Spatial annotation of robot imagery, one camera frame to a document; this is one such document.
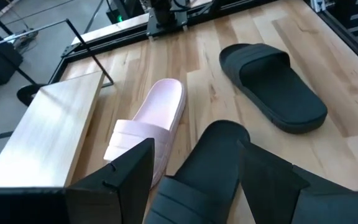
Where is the wooden shelf black metal frame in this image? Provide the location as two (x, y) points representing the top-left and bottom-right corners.
(0, 18), (114, 189)

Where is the round black stand base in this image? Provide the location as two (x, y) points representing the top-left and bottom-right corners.
(16, 83), (47, 107)

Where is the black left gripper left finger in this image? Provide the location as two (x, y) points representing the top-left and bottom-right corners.
(65, 138), (155, 224)

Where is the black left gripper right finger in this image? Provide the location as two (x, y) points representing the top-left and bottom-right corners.
(237, 140), (310, 224)

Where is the black device with green light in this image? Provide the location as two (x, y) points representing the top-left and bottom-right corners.
(106, 0), (145, 24)

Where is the pink slide sandal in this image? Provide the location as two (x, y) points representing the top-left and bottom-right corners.
(103, 78), (187, 190)

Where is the black slide sandal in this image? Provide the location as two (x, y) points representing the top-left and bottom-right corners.
(218, 42), (328, 135)
(144, 119), (251, 224)

